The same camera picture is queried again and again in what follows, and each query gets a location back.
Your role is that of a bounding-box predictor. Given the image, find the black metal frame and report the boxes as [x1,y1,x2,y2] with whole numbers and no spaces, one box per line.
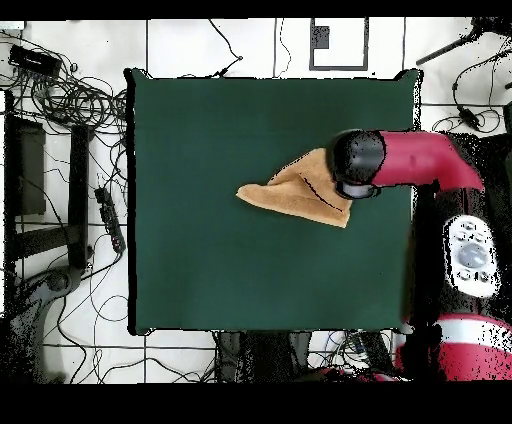
[3,91,95,273]
[483,133,512,217]

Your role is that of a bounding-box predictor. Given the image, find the tan terry towel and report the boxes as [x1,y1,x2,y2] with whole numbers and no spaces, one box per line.
[235,147,354,229]

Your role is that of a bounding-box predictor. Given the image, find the dark green table cloth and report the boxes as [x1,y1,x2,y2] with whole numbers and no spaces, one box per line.
[124,67,424,336]

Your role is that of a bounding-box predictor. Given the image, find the black power adapter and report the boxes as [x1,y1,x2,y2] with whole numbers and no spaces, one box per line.
[457,105,481,131]

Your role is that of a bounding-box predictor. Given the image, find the black cable tangle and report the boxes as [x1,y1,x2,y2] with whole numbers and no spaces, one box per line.
[0,31,129,137]

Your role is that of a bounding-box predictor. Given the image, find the black network switch box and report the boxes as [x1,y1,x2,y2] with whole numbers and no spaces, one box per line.
[7,44,63,79]

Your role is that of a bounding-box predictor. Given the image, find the black robot pedestal stand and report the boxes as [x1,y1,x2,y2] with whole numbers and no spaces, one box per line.
[215,330,312,383]

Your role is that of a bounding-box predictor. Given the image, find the thin black cable with plug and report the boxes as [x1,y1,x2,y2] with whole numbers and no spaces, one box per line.
[207,18,244,78]

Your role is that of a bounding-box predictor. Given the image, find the dark tripod base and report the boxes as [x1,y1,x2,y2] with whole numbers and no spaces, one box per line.
[7,265,85,383]

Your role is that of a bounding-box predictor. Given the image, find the black tripod pole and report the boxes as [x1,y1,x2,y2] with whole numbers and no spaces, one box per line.
[415,16,512,67]

